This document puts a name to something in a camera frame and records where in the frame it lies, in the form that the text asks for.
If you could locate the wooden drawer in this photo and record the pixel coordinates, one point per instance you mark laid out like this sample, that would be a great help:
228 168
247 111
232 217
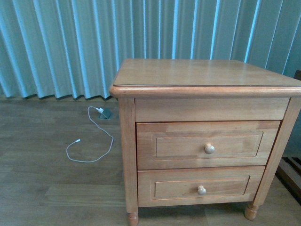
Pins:
198 186
179 145

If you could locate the open floor socket box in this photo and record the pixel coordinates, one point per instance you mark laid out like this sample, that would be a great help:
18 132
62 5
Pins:
106 115

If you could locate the light wooden nightstand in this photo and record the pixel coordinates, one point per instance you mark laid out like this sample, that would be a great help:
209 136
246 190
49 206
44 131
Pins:
166 90

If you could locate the light grey curtain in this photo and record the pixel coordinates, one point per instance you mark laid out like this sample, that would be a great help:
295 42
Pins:
75 47

